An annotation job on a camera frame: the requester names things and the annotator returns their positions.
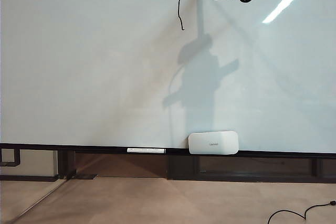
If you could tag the white whiteboard eraser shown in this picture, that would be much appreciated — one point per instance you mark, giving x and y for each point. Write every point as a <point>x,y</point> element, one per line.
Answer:
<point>212,143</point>

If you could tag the black low frame panel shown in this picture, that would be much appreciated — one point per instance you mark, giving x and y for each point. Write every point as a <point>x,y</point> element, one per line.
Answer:
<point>236,174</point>

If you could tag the large glass whiteboard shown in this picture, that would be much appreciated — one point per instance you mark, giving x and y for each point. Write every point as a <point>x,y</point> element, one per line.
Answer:
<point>105,77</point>

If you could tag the black whiteboard stand leg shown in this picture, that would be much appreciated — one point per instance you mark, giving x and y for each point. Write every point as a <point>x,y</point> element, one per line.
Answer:
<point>65,165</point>

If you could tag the white capped marker pen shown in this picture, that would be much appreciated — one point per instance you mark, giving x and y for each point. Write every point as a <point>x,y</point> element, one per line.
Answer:
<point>145,150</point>

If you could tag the black whiteboard tray ledge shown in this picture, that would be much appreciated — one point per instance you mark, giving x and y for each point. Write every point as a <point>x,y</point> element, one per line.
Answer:
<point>78,148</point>

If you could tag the black wall pipe bracket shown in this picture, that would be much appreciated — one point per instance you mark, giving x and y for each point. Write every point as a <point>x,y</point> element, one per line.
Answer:
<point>17,158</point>

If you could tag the black stand foot plate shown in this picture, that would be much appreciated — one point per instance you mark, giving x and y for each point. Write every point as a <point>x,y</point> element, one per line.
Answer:
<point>86,176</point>

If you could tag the dark wall baseboard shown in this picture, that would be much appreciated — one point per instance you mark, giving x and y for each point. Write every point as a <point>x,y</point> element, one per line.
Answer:
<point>29,178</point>

